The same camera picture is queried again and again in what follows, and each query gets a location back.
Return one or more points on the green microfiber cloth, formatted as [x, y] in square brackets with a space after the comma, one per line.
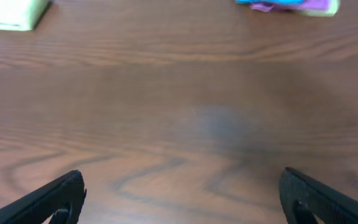
[22, 15]

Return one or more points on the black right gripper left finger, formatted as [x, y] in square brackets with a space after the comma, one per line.
[61, 200]

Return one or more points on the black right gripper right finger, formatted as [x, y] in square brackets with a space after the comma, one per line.
[306, 200]

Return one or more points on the purple microfiber cloth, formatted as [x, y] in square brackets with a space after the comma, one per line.
[306, 5]

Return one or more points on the blue microfiber cloth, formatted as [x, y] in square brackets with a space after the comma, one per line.
[289, 2]

